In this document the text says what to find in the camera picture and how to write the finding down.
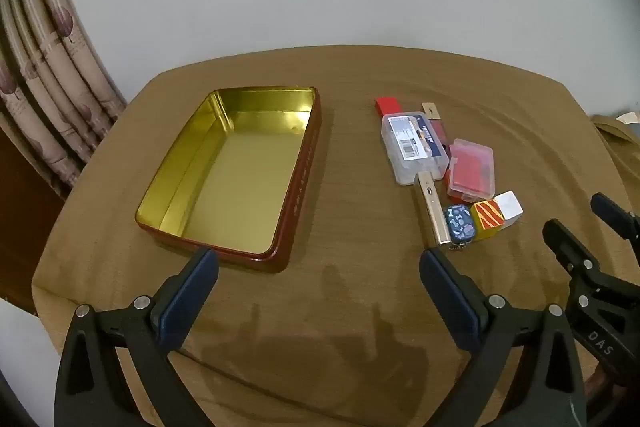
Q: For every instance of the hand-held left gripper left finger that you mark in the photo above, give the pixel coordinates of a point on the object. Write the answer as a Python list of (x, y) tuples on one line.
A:
[(185, 302)]

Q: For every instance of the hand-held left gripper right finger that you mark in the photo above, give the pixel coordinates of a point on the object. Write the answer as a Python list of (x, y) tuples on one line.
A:
[(450, 302)]

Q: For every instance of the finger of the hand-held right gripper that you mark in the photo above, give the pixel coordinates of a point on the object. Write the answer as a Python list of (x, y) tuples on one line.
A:
[(565, 242), (612, 212)]

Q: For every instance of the white block with zigzag side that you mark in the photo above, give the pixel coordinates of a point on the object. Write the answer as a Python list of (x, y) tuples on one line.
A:
[(509, 206)]

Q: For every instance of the yellow block with red stripes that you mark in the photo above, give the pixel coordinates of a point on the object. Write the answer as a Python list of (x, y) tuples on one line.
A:
[(487, 217)]

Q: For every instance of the silver metal stick device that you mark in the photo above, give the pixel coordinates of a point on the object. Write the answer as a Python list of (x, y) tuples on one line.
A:
[(432, 212)]

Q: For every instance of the small clear box red contents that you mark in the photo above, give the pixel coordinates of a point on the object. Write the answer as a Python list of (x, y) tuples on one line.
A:
[(470, 167)]

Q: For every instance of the red tin box gold interior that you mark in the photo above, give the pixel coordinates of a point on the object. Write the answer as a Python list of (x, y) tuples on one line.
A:
[(240, 167)]

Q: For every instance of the clear plastic box with label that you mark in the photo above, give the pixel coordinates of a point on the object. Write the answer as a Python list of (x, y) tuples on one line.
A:
[(415, 147)]

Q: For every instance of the red rectangular block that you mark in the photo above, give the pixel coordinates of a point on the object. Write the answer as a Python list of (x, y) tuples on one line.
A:
[(387, 106)]

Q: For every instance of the tan cloth heap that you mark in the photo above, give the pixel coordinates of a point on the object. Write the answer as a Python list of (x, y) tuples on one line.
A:
[(612, 134)]

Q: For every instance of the white packet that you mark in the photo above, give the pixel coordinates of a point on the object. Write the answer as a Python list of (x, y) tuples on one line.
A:
[(631, 118)]

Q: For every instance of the brown tablecloth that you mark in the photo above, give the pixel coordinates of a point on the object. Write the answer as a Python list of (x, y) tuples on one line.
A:
[(350, 307)]

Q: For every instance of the brown wooden door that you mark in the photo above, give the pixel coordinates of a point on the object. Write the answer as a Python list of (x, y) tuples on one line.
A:
[(20, 227)]

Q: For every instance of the beige patterned curtain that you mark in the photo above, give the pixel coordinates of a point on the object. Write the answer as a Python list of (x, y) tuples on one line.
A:
[(40, 72)]

